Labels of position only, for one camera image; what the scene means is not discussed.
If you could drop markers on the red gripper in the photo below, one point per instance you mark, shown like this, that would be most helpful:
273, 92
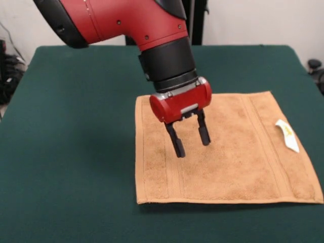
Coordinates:
181, 103

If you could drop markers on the tan terry towel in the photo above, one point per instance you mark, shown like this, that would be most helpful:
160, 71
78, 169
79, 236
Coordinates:
227, 164

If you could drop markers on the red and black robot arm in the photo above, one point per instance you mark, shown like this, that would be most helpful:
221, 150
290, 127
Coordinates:
126, 22

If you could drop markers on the black metal stand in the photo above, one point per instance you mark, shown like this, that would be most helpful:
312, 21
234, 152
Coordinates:
197, 25

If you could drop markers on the dark green table cloth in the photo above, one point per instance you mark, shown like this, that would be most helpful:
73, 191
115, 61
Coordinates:
76, 152

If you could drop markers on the dark chair base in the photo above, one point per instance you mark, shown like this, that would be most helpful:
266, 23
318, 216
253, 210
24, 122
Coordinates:
315, 65

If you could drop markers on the black equipment clutter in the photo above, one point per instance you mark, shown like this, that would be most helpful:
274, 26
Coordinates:
10, 76

